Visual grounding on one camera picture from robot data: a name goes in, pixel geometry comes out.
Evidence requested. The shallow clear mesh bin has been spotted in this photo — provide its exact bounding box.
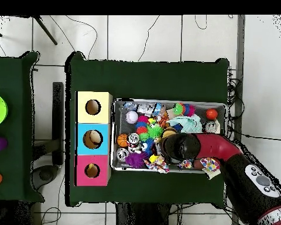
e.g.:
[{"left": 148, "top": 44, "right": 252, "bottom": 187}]
[{"left": 110, "top": 98, "right": 227, "bottom": 175}]

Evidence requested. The black cable with connector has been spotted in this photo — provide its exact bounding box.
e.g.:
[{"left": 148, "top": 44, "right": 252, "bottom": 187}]
[{"left": 227, "top": 125, "right": 281, "bottom": 142}]

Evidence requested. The black cable bundle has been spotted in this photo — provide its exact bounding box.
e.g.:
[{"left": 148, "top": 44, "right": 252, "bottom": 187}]
[{"left": 226, "top": 66, "right": 245, "bottom": 141}]

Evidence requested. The wooden box with three holes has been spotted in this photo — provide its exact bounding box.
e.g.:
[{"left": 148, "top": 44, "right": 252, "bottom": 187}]
[{"left": 74, "top": 90, "right": 113, "bottom": 188}]

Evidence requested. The white dimpled ball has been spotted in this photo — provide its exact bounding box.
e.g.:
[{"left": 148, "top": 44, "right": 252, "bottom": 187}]
[{"left": 125, "top": 110, "right": 139, "bottom": 124}]

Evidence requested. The black tripod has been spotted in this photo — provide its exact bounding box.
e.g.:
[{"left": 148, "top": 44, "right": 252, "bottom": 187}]
[{"left": 0, "top": 15, "right": 59, "bottom": 46}]

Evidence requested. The dark green tablecloth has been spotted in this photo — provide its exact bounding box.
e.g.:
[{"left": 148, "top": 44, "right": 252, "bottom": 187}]
[
  {"left": 64, "top": 51, "right": 231, "bottom": 209},
  {"left": 0, "top": 51, "right": 46, "bottom": 203}
]

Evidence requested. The thin black floor cable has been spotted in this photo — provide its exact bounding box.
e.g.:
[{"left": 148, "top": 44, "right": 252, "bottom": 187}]
[
  {"left": 194, "top": 15, "right": 208, "bottom": 30},
  {"left": 137, "top": 15, "right": 161, "bottom": 62},
  {"left": 65, "top": 15, "right": 98, "bottom": 60}
]

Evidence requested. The mint green cloth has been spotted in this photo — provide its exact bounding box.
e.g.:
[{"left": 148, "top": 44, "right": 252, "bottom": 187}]
[{"left": 167, "top": 114, "right": 203, "bottom": 133}]

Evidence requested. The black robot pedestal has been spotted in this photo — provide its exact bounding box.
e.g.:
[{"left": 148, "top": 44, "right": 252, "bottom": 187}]
[{"left": 115, "top": 202, "right": 172, "bottom": 225}]

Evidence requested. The orange ball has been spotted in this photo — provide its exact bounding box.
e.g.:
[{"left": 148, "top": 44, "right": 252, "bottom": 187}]
[{"left": 205, "top": 108, "right": 219, "bottom": 121}]

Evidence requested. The small toy basketball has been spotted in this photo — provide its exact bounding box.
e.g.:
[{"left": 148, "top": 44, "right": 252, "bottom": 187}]
[{"left": 116, "top": 133, "right": 129, "bottom": 148}]

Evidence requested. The grey floor cable cover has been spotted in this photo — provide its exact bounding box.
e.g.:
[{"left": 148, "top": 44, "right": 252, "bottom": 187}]
[{"left": 231, "top": 15, "right": 246, "bottom": 141}]

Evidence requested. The purple spiky toy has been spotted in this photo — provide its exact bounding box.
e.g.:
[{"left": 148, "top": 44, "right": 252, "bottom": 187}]
[{"left": 125, "top": 152, "right": 148, "bottom": 169}]

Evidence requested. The colourful dotted cloth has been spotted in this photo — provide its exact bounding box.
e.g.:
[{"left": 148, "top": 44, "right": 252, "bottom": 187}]
[{"left": 199, "top": 157, "right": 222, "bottom": 180}]

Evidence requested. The crushed red soda can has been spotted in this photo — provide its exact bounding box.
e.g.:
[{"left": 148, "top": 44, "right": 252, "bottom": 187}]
[{"left": 126, "top": 132, "right": 141, "bottom": 147}]

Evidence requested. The crushed clear plastic bottle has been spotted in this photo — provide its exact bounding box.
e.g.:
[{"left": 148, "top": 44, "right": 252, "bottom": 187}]
[{"left": 120, "top": 101, "right": 163, "bottom": 117}]

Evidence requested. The black soda can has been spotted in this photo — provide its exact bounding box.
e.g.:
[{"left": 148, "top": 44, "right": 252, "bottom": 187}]
[{"left": 203, "top": 121, "right": 220, "bottom": 134}]

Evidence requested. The rainbow fuzzy caterpillar toy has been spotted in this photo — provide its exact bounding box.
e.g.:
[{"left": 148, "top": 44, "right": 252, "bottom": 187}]
[{"left": 172, "top": 103, "right": 196, "bottom": 117}]

